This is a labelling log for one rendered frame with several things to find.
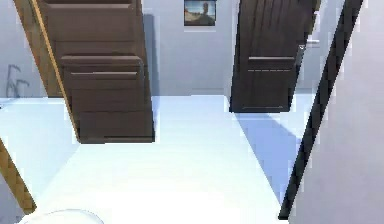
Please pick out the dark brown chest of drawers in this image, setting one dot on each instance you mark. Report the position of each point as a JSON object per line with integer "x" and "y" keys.
{"x": 106, "y": 83}

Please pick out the dark brown room door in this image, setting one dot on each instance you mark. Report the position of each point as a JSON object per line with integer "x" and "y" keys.
{"x": 268, "y": 60}

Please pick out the white round object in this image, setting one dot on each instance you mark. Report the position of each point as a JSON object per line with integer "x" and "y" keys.
{"x": 61, "y": 217}

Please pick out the framed wall picture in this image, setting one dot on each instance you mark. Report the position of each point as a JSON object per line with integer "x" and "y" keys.
{"x": 200, "y": 12}

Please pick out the light wooden door frame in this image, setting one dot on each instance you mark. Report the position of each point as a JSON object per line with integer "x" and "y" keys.
{"x": 36, "y": 46}

